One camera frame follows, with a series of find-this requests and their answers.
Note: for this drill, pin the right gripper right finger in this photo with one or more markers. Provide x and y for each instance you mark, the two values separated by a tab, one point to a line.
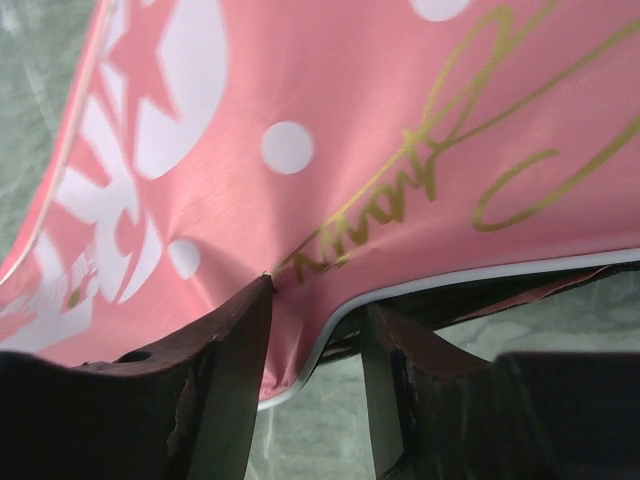
436	411

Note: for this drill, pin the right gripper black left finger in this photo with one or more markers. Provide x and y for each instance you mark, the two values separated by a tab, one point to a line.
183	407

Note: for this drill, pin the pink racket cover bag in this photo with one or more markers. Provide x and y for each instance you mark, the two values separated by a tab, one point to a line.
352	150

